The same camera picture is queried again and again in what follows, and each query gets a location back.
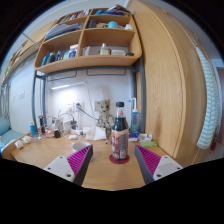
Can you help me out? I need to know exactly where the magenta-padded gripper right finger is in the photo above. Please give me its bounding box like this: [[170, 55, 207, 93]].
[[134, 144, 184, 185]]

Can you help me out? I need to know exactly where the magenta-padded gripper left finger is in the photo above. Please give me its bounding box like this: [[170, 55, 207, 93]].
[[43, 144, 94, 187]]

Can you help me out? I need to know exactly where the dark drink bottle black cap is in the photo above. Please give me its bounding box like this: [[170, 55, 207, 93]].
[[110, 101, 130, 161]]

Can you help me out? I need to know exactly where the green packet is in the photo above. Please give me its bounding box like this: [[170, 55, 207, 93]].
[[139, 140, 159, 149]]

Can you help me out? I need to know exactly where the white mug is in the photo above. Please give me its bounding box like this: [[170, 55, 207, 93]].
[[71, 141, 92, 160]]

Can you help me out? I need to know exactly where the blue packet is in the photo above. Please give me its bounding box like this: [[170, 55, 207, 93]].
[[128, 130, 140, 139]]

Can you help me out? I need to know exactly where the flat round red coaster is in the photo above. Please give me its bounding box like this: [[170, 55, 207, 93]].
[[108, 153, 131, 165]]

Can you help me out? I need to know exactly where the white crumpled tissue pack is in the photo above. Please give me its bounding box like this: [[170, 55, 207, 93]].
[[85, 125, 108, 142]]

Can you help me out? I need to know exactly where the slim black bottle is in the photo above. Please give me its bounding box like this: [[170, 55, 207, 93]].
[[37, 115, 46, 135]]

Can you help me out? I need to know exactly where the small blue bottle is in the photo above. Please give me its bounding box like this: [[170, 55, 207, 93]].
[[29, 120, 38, 138]]

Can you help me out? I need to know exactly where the blue spray bottle white nozzle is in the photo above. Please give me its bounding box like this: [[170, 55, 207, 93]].
[[129, 97, 141, 133]]

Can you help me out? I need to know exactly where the wooden wardrobe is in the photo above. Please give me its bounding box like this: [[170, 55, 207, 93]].
[[126, 0, 214, 166]]

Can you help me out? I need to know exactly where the wooden shelf unit with items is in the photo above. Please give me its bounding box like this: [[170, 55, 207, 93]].
[[34, 3, 143, 75]]

